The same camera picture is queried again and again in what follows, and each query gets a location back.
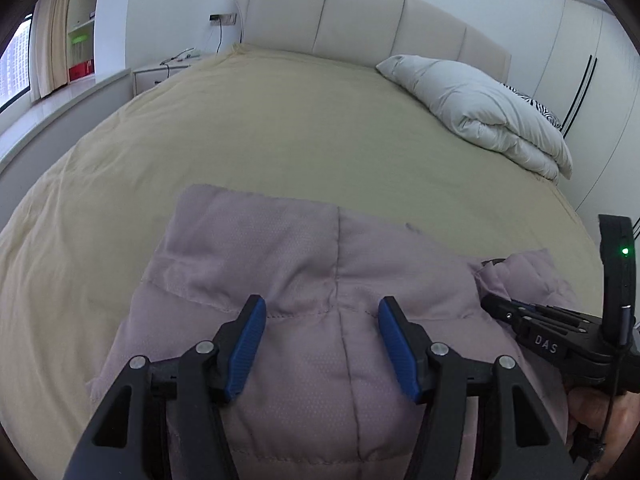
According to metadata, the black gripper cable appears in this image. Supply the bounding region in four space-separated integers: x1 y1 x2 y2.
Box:
575 392 616 480

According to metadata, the cream padded headboard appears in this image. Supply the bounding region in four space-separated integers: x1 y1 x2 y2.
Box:
235 0 512 83

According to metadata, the mauve puffer jacket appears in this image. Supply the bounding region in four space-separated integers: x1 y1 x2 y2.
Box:
85 184 588 480

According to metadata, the white wardrobe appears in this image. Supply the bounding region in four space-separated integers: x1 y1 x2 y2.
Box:
530 0 640 241

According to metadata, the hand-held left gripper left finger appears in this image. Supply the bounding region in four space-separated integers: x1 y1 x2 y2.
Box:
70 295 267 480

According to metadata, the bed with beige sheet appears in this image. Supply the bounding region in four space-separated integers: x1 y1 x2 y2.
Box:
0 42 608 461

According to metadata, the folded white duvet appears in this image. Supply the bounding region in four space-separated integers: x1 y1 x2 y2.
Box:
375 55 573 181

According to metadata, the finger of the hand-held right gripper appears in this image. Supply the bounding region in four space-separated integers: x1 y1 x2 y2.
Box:
480 292 522 332
510 301 602 334

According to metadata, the white window ledge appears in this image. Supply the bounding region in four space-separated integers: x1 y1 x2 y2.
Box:
0 69 133 171

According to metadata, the beige curtain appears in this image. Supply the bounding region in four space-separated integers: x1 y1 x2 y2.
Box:
29 0 76 103

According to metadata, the person's right hand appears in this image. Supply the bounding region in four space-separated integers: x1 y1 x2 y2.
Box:
566 386 640 457

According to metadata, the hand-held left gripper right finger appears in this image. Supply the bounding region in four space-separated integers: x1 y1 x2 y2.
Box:
377 296 576 480

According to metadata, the zebra print pillow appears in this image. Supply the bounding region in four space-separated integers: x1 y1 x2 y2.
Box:
500 81 563 133

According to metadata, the white nightstand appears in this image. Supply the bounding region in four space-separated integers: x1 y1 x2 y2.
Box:
132 50 206 95

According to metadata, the window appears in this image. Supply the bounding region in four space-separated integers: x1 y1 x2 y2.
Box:
0 15 33 113

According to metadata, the white bookshelf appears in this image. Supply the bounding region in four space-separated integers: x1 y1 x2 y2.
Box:
65 0 106 83

